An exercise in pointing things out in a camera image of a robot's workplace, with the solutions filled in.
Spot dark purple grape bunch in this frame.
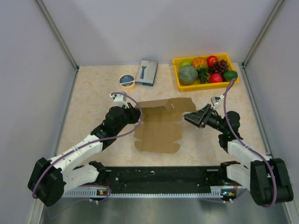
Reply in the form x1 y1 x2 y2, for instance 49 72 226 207
208 60 228 75

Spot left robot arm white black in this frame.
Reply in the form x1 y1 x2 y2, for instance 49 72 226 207
28 104 143 207

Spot red apple front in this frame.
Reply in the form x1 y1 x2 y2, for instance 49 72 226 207
209 73 222 83

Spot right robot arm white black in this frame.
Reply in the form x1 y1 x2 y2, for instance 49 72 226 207
184 104 294 206

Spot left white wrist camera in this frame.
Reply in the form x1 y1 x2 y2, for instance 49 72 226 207
110 91 128 109

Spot razor in blue package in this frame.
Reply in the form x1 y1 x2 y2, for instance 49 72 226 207
135 60 158 87

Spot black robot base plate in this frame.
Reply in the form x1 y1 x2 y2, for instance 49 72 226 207
79 159 248 194

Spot small pineapple green leaves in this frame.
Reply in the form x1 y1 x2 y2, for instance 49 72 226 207
198 67 209 84

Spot small green apple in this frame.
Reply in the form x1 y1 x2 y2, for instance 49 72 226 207
179 60 191 68

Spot brown cardboard paper box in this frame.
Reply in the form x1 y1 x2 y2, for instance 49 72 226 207
134 98 197 154

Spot green avocado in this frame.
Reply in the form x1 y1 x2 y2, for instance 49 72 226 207
223 70 238 82

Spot green round melon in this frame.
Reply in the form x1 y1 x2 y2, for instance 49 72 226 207
178 65 198 85

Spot red apple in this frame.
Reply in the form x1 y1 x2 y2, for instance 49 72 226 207
206 56 218 67
209 73 222 83

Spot grey slotted cable duct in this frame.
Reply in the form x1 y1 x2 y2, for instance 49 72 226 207
63 186 234 199

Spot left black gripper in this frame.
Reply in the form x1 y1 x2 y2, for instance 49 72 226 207
114 102 142 134

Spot red apple back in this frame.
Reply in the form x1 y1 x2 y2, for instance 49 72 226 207
206 56 218 67

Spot yellow masking tape roll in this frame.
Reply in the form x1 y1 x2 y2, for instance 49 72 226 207
119 74 135 91

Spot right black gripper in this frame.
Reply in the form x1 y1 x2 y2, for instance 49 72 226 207
184 104 227 133

